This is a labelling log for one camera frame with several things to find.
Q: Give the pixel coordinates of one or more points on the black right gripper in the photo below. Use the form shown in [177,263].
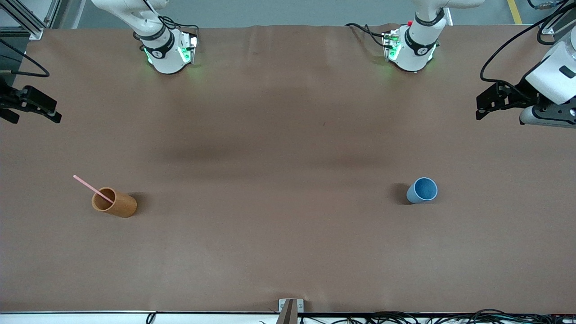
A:
[9,100]

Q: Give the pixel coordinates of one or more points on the brown wooden cup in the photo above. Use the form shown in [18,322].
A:
[120,206]

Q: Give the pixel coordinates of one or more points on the pink chopstick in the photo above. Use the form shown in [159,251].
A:
[90,186]

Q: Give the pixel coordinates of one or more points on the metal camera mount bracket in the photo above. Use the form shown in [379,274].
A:
[290,310]

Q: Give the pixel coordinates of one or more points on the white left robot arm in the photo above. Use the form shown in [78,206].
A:
[415,55]

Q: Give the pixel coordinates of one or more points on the blue cup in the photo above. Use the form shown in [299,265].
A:
[422,191]

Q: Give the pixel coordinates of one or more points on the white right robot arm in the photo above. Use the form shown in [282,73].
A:
[164,59]

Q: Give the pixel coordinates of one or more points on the brown table cover sheet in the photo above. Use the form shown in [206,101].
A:
[288,180]

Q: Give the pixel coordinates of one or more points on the aluminium frame profile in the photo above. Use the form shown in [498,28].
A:
[27,18]

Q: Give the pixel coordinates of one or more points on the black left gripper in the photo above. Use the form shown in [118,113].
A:
[517,96]

